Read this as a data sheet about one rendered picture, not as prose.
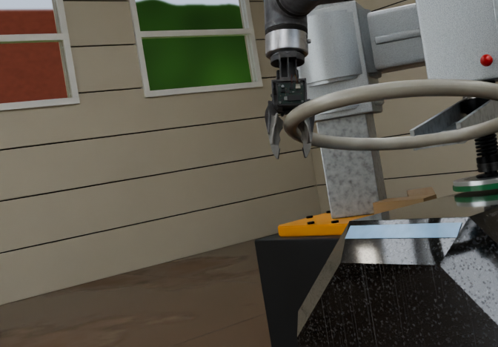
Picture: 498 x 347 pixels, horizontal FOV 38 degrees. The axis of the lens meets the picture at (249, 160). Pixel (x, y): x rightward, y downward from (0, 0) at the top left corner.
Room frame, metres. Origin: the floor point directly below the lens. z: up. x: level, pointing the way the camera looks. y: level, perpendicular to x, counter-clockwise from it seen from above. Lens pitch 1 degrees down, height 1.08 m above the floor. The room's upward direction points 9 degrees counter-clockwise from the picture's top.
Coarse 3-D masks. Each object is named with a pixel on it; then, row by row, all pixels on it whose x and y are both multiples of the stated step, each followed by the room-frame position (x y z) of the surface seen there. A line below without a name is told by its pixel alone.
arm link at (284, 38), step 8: (272, 32) 1.49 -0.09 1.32; (280, 32) 1.48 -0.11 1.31; (288, 32) 1.48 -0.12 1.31; (296, 32) 1.48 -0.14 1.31; (304, 32) 1.49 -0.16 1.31; (272, 40) 1.49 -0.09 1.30; (280, 40) 1.48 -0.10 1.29; (288, 40) 1.47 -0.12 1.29; (296, 40) 1.48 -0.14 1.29; (304, 40) 1.49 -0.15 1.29; (272, 48) 1.48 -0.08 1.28; (280, 48) 1.47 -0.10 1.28; (288, 48) 1.47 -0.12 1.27; (296, 48) 1.47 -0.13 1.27; (304, 48) 1.49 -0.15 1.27
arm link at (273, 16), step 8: (264, 0) 1.53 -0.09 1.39; (272, 0) 1.48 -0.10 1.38; (264, 8) 1.53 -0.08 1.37; (272, 8) 1.49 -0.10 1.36; (280, 8) 1.47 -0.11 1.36; (272, 16) 1.49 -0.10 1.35; (280, 16) 1.48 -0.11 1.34; (288, 16) 1.48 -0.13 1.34; (304, 16) 1.49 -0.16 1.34; (272, 24) 1.49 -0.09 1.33; (280, 24) 1.48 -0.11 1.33; (288, 24) 1.48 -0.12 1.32; (296, 24) 1.48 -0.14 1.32; (304, 24) 1.50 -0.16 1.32
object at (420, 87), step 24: (336, 96) 1.30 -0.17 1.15; (360, 96) 1.28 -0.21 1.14; (384, 96) 1.26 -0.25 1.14; (408, 96) 1.26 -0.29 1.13; (480, 96) 1.28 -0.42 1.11; (288, 120) 1.43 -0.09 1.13; (312, 144) 1.62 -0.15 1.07; (336, 144) 1.67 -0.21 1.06; (360, 144) 1.69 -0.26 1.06; (384, 144) 1.70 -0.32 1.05; (408, 144) 1.69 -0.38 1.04; (432, 144) 1.67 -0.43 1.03
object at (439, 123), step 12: (456, 108) 2.02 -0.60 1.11; (480, 108) 1.81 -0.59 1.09; (492, 108) 1.91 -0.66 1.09; (432, 120) 1.82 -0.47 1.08; (444, 120) 1.91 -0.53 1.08; (456, 120) 2.01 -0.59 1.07; (468, 120) 1.69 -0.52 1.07; (480, 120) 1.79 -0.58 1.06; (420, 132) 1.73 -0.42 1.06; (432, 132) 1.81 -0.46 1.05; (444, 144) 1.66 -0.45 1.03
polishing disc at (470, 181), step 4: (468, 176) 2.15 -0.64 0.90; (472, 176) 2.13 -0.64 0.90; (496, 176) 2.00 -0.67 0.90; (456, 180) 2.09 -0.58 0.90; (460, 180) 2.07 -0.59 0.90; (464, 180) 2.05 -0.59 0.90; (468, 180) 2.02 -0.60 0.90; (472, 180) 2.01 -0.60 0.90; (476, 180) 1.99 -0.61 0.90; (480, 180) 1.97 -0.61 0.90; (484, 180) 1.96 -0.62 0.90; (488, 180) 1.95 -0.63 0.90; (492, 180) 1.95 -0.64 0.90; (496, 180) 1.95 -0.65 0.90; (456, 184) 2.04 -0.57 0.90; (460, 184) 2.02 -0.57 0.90; (464, 184) 2.00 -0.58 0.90; (468, 184) 1.99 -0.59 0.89; (472, 184) 1.98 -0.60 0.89; (476, 184) 1.97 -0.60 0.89; (480, 184) 1.96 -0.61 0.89; (484, 184) 1.96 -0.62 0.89
